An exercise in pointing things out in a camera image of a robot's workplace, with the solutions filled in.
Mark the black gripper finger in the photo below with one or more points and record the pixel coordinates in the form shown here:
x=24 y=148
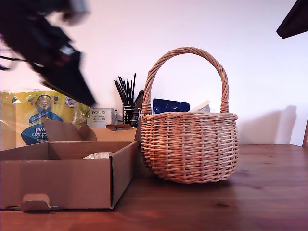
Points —
x=72 y=81
x=296 y=19

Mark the pale Galaxy egg bag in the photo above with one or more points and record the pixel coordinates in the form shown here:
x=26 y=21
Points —
x=98 y=156

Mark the blue Terry's egg bag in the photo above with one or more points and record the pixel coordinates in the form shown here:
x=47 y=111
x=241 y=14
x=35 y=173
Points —
x=170 y=106

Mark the white and green egg bag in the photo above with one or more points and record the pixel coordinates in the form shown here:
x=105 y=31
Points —
x=202 y=106

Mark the white Porlex box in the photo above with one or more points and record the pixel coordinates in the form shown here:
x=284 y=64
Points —
x=99 y=118

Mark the brown cardboard box with lid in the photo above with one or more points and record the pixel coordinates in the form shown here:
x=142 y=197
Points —
x=60 y=180

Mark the thin black stick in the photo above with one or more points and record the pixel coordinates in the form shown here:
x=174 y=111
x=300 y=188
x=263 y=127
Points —
x=119 y=92
x=133 y=89
x=123 y=90

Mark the yellow kitchen towel pack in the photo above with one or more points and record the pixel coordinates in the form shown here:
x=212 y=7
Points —
x=24 y=113

